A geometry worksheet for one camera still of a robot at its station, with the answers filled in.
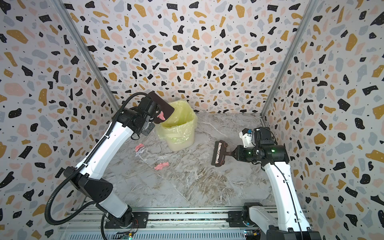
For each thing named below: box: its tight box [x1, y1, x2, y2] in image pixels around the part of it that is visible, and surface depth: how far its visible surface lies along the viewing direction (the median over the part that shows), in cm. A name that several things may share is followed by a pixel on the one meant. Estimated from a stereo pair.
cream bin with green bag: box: [156, 99, 198, 152], surface depth 85 cm
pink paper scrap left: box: [154, 161, 170, 171], surface depth 94 cm
